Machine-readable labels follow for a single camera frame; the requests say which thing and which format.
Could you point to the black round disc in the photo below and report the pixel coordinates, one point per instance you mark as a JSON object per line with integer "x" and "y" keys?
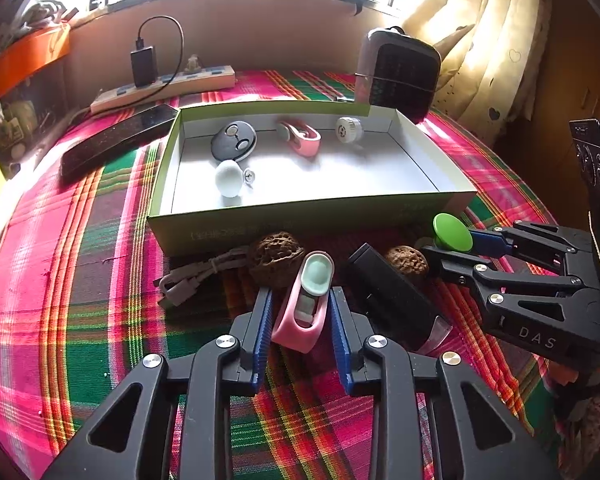
{"x": 234, "y": 141}

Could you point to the green white cardboard box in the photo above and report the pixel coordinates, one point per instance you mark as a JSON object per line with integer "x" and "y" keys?
{"x": 330, "y": 180}

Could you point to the dried plants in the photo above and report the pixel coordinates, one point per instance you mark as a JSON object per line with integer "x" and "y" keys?
{"x": 40, "y": 10}

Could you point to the white egg-shaped gadget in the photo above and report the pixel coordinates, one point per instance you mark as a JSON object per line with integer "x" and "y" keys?
{"x": 228, "y": 177}

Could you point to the small silver fastener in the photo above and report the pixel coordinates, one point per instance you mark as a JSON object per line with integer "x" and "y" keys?
{"x": 250, "y": 176}

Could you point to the small black object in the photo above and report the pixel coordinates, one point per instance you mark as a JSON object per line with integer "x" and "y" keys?
{"x": 342, "y": 97}

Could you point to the wooden cabinet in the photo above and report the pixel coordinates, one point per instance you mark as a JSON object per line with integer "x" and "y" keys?
{"x": 580, "y": 60}

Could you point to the black charger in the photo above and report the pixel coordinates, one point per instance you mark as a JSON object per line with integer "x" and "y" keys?
{"x": 144, "y": 66}

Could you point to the green white knob stand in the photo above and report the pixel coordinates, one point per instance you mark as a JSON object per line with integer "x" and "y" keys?
{"x": 452, "y": 232}

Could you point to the pink green plaid tablecloth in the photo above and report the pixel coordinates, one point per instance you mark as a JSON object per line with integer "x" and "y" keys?
{"x": 80, "y": 310}

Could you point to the black smartphone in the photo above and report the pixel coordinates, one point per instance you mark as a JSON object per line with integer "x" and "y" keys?
{"x": 115, "y": 140}

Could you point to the person's right hand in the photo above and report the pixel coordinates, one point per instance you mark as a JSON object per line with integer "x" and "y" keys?
{"x": 561, "y": 372}

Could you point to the beige power strip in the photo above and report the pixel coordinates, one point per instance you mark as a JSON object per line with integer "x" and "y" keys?
{"x": 165, "y": 85}

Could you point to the grey space heater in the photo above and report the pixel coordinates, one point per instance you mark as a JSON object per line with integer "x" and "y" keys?
{"x": 400, "y": 75}

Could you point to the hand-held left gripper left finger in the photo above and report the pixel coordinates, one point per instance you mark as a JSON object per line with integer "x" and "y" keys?
{"x": 262, "y": 340}

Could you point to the black rectangular device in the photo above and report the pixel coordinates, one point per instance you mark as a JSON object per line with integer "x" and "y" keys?
{"x": 390, "y": 300}

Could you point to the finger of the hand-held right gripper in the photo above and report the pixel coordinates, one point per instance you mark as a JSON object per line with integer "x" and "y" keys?
{"x": 452, "y": 260}
{"x": 485, "y": 242}

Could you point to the small brown walnut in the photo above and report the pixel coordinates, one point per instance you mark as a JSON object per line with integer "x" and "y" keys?
{"x": 405, "y": 260}

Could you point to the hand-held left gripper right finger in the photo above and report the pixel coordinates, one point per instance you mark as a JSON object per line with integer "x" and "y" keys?
{"x": 342, "y": 345}

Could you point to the white round cap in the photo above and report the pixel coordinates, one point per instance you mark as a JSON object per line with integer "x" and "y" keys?
{"x": 349, "y": 129}

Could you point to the large brown walnut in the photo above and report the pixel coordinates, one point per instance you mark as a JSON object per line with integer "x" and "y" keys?
{"x": 277, "y": 260}

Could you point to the cluttered display shelf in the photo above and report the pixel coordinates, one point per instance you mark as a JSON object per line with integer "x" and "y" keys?
{"x": 25, "y": 120}

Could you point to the pink holder mint pad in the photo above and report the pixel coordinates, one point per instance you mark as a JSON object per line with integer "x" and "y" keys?
{"x": 307, "y": 300}

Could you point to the small figurine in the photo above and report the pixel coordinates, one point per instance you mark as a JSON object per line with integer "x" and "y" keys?
{"x": 193, "y": 63}

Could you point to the cream heart-print curtain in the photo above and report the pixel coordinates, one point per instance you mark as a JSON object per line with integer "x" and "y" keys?
{"x": 485, "y": 35}

